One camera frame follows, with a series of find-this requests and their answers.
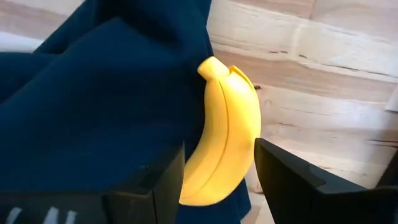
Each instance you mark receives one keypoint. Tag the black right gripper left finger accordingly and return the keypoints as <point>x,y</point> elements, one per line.
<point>161,199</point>

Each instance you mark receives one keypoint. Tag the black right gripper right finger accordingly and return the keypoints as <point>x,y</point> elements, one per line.
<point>292,193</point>

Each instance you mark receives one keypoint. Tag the dark blue cloth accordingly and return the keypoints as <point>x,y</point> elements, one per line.
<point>93,109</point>

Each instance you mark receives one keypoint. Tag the yellow toy banana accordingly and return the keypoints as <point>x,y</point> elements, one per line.
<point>224,140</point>

